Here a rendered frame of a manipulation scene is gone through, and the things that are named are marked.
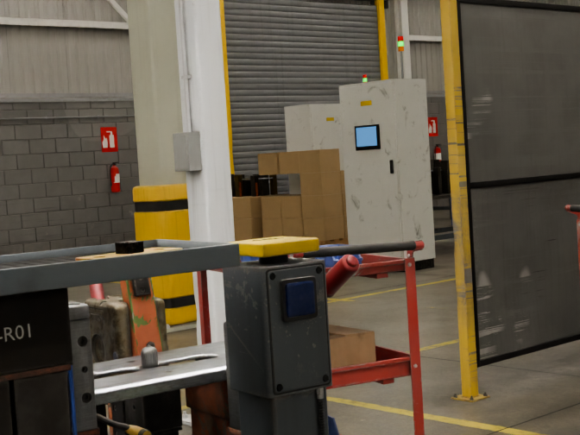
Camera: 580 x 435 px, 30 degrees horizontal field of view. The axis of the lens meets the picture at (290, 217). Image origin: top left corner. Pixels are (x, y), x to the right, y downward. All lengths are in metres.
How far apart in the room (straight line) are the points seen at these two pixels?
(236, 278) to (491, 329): 4.69
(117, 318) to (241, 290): 0.48
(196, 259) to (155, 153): 7.44
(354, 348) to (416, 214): 8.06
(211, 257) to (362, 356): 2.58
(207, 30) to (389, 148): 6.29
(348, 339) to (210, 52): 2.16
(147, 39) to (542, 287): 3.79
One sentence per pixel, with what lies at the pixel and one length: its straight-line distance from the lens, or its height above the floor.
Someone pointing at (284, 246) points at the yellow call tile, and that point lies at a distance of 0.93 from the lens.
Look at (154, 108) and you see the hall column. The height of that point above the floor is 1.69.
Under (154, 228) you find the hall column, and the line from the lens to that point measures 8.26.
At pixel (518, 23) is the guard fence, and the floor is 1.87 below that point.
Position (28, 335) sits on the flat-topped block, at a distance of 0.81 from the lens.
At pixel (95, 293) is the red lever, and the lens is 1.56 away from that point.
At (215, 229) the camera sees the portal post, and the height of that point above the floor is 0.93.
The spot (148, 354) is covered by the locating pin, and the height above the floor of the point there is 1.02.
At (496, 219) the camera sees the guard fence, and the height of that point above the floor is 0.86.
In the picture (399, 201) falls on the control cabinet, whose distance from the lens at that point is 11.22.
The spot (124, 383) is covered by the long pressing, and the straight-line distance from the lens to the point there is 1.18.
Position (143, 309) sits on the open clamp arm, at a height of 1.05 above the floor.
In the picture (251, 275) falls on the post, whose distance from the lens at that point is 0.92.
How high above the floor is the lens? 1.23
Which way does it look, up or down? 3 degrees down
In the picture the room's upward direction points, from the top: 4 degrees counter-clockwise
